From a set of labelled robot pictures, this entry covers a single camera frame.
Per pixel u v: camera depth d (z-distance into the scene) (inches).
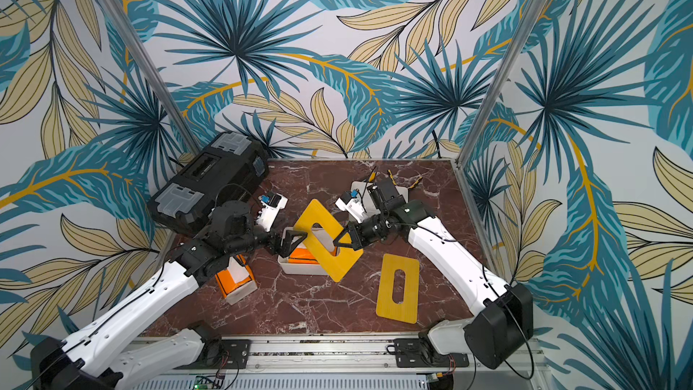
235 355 28.9
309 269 34.3
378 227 24.4
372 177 44.7
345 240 26.9
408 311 32.3
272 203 24.6
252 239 24.2
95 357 15.2
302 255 32.2
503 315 15.3
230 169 36.7
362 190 26.2
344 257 27.1
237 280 30.8
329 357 29.6
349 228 25.8
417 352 28.5
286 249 25.2
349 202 26.2
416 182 43.7
